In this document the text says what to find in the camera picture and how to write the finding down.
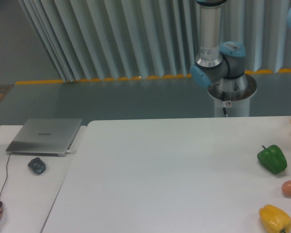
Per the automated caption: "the silver laptop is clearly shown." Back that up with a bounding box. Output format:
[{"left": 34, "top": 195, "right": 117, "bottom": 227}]
[{"left": 6, "top": 118, "right": 82, "bottom": 156}]

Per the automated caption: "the black mouse cable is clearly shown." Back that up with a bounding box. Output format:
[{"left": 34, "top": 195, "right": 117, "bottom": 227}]
[{"left": 0, "top": 125, "right": 12, "bottom": 202}]

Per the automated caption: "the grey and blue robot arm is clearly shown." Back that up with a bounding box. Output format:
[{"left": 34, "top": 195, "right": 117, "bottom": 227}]
[{"left": 190, "top": 0, "right": 291, "bottom": 87}]

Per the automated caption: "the green bell pepper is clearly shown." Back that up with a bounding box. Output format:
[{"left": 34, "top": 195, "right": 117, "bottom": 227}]
[{"left": 257, "top": 145, "right": 288, "bottom": 175}]

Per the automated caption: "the yellow bell pepper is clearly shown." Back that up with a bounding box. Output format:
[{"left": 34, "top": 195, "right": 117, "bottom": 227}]
[{"left": 259, "top": 204, "right": 291, "bottom": 233}]

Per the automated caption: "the white corrugated partition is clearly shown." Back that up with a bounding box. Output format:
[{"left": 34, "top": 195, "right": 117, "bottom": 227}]
[{"left": 20, "top": 0, "right": 291, "bottom": 82}]

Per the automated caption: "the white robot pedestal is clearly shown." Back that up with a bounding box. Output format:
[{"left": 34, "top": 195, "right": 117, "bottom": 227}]
[{"left": 208, "top": 74, "right": 257, "bottom": 117}]

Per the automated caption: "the black pedestal cable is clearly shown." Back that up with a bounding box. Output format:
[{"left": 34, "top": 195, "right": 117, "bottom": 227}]
[{"left": 221, "top": 91, "right": 229, "bottom": 118}]

